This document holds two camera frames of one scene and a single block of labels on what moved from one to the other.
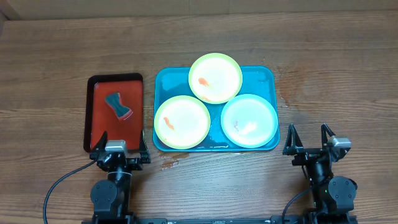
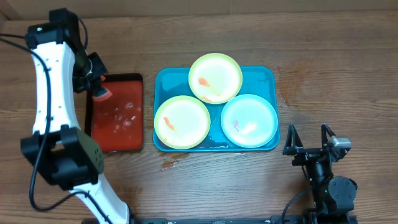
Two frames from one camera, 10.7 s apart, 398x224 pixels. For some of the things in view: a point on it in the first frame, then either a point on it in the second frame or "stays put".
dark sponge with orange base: [114, 99] → [101, 94]
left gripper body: [134, 165] → [89, 75]
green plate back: [215, 78] stays put
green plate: [182, 122] stays put
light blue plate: [249, 121] stays put
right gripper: [295, 149] stays put
